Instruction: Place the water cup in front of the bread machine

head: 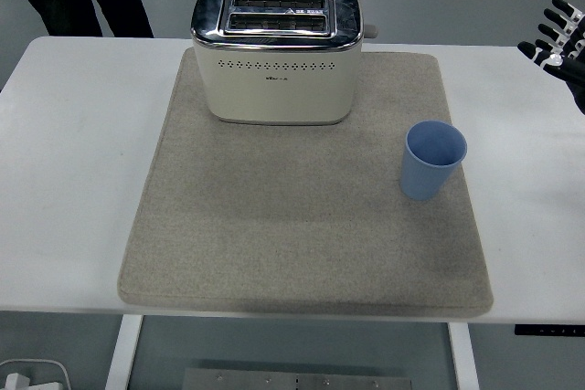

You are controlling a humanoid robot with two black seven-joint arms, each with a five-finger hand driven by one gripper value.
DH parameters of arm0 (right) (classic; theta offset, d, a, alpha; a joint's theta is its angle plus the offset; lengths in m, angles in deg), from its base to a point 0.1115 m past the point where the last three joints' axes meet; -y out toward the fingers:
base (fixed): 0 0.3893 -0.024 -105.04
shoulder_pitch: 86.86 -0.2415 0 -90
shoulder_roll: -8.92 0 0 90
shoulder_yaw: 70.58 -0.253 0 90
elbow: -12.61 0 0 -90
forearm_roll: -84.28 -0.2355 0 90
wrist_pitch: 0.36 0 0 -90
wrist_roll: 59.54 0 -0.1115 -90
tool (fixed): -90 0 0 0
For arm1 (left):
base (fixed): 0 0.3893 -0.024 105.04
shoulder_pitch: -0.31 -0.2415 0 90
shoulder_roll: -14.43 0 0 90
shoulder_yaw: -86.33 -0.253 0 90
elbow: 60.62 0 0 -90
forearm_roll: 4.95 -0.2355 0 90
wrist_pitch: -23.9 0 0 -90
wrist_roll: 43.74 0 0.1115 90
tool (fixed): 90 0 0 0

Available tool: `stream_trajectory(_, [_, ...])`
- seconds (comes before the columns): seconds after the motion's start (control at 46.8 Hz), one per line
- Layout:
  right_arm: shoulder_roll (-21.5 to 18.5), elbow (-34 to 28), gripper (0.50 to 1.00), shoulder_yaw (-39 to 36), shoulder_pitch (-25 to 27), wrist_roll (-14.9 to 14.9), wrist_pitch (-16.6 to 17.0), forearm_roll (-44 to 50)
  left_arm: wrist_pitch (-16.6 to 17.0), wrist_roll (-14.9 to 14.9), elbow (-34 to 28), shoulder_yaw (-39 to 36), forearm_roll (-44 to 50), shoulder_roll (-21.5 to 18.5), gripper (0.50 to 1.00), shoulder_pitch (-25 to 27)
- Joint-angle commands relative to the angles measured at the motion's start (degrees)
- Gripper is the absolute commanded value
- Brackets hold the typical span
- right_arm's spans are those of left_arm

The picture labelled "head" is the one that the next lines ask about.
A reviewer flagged white table leg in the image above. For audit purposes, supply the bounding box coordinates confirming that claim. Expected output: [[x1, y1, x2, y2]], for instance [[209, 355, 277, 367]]
[[103, 315, 144, 390], [447, 321, 481, 390]]

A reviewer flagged white tray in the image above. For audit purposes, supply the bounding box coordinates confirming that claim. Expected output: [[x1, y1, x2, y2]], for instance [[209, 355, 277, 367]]
[[0, 358, 72, 390]]

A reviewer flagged light blue plastic cup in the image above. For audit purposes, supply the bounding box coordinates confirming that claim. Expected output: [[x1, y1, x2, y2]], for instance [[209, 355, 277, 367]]
[[399, 120, 469, 202]]

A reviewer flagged grey metal plate with screws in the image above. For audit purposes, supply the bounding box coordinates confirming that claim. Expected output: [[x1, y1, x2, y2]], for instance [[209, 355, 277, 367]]
[[182, 367, 411, 390]]

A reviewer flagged black table control panel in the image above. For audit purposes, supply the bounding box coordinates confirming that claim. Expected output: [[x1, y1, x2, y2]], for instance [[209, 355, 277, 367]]
[[514, 324, 585, 337]]

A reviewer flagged cream and chrome toaster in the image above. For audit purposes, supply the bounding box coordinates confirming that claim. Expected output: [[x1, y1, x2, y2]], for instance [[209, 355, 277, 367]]
[[189, 0, 380, 127]]

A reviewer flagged small white block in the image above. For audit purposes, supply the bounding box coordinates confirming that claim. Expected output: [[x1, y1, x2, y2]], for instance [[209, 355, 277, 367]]
[[3, 372, 32, 390]]

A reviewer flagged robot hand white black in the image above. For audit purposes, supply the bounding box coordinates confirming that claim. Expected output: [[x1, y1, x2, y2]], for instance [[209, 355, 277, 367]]
[[516, 0, 585, 116]]

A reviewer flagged beige felt mat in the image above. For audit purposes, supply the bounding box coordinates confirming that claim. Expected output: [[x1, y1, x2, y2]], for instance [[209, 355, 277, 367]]
[[117, 49, 495, 318]]

